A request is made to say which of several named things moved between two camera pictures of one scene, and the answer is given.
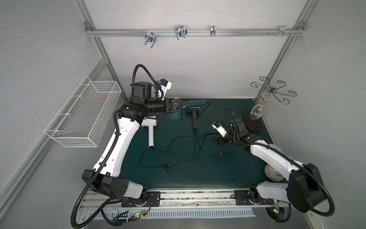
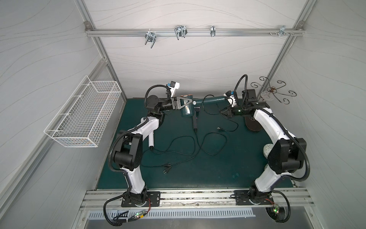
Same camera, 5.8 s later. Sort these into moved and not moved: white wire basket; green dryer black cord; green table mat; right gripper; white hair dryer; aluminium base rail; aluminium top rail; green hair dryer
Moved: right gripper; green dryer black cord; green hair dryer
Not moved: aluminium base rail; white wire basket; white hair dryer; green table mat; aluminium top rail
